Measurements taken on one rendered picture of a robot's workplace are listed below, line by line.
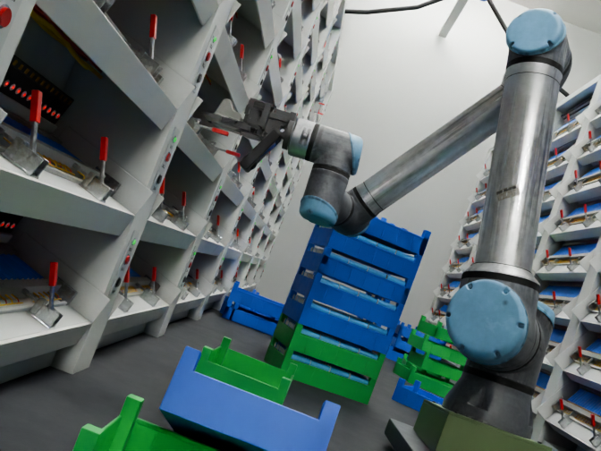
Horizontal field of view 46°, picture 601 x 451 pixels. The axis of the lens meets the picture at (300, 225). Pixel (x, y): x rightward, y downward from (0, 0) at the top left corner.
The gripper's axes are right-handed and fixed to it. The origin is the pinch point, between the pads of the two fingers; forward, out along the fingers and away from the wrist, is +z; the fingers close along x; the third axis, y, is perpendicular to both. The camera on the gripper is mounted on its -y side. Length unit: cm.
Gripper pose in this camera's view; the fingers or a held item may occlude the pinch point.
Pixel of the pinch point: (207, 119)
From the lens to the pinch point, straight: 170.2
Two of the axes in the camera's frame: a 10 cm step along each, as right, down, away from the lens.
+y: 3.0, -9.5, 0.6
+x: -0.2, -0.7, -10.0
